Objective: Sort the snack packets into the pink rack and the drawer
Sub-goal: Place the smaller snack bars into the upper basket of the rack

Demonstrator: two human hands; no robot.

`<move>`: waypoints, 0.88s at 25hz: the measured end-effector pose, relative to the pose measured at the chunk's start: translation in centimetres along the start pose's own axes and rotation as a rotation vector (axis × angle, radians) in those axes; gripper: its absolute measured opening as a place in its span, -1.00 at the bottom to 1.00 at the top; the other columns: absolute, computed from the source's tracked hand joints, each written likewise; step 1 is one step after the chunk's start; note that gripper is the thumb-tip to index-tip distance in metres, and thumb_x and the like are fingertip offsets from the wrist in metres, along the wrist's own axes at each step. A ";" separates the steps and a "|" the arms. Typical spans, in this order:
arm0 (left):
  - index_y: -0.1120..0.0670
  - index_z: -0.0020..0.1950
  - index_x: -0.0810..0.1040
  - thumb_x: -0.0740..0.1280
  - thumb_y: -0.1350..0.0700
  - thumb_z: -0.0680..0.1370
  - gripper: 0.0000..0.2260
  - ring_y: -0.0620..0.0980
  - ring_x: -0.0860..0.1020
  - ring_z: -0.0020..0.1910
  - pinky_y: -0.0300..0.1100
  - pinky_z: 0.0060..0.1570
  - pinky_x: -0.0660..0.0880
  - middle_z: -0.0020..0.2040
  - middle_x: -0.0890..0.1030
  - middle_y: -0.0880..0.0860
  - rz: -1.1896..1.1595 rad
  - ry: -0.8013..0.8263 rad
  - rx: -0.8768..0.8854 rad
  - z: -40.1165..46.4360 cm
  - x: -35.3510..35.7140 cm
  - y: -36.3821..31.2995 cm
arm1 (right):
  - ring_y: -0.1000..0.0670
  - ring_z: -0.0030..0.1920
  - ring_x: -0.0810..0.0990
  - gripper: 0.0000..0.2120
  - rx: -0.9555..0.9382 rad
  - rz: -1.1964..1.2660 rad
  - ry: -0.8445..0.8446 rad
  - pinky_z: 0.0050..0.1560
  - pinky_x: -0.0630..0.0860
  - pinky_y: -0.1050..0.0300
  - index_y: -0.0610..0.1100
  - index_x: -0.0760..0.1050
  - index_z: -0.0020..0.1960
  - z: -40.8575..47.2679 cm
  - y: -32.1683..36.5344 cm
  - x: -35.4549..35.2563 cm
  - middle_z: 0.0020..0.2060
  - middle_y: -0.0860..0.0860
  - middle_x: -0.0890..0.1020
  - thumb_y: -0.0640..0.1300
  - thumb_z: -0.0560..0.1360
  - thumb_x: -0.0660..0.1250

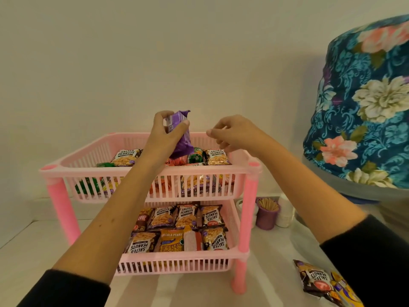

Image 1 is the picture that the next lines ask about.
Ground person's left hand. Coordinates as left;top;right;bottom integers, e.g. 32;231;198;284
140;110;191;171

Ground person's right forearm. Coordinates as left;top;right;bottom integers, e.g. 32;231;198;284
255;137;368;244

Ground small white jar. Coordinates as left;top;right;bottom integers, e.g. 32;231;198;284
236;198;259;229

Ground pink two-tier plastic rack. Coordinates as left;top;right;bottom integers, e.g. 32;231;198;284
39;132;262;295

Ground person's left forearm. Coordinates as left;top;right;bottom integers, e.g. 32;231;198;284
52;156;162;285

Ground purple biscuit packet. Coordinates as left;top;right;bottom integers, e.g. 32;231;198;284
164;110;195;159

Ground purple toothpick cup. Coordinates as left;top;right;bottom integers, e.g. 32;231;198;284
255;197;281;231

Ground blue floral fabric cover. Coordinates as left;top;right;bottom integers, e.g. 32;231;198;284
302;14;409;190

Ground clear water jug blue cap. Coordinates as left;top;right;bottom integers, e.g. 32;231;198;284
302;156;409;205

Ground green snack packet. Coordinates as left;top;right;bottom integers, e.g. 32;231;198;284
187;147;205;164
75;162;115;195

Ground yellow biscuit packet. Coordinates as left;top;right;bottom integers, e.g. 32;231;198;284
331;271;365;307

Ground white salt shaker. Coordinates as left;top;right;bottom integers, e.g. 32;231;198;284
275;192;296;228

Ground black left sleeve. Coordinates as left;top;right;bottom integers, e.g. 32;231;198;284
17;269;111;307

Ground person's right hand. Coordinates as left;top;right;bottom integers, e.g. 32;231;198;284
206;115;273;157

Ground bundle of wooden toothpicks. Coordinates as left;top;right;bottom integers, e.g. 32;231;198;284
257;198;279;211

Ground orange foil snack packet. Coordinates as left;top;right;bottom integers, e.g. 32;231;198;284
165;156;189;167

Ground rows of mixed snack packets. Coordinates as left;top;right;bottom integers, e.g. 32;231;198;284
124;203;230;254

